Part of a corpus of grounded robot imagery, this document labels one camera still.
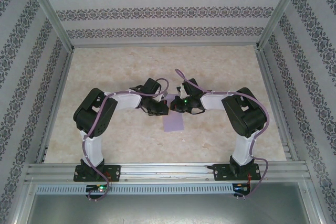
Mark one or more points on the purple paper sheet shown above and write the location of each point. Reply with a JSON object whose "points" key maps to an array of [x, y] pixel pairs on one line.
{"points": [[173, 124]]}

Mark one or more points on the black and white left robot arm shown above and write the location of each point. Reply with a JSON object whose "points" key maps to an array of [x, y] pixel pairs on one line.
{"points": [[92, 113]]}

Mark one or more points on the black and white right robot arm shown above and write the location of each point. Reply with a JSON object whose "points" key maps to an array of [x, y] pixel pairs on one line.
{"points": [[244, 113]]}

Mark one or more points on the grey metal sheet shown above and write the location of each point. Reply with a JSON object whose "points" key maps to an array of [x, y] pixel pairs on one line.
{"points": [[168, 211]]}

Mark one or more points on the left controller board green light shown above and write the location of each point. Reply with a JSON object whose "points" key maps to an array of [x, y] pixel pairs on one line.
{"points": [[101, 188]]}

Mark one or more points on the right controller board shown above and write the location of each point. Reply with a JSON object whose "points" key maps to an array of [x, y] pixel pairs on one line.
{"points": [[240, 188]]}

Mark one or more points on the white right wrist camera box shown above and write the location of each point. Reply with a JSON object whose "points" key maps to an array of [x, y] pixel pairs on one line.
{"points": [[181, 91]]}

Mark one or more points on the aluminium mounting rail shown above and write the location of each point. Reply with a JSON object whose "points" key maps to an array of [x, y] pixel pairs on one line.
{"points": [[168, 171]]}

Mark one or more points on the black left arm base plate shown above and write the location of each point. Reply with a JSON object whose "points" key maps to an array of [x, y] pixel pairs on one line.
{"points": [[115, 172]]}

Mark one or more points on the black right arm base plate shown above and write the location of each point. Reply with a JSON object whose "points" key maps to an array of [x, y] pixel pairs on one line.
{"points": [[219, 174]]}

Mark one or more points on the aluminium side rail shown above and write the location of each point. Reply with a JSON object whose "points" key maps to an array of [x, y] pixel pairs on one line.
{"points": [[63, 82], [269, 82]]}

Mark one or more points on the aluminium frame post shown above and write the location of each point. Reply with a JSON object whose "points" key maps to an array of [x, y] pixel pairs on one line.
{"points": [[278, 11], [52, 11]]}

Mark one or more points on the aluminium lower frame bar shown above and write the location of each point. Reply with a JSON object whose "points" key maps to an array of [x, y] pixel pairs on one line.
{"points": [[24, 203], [312, 203]]}

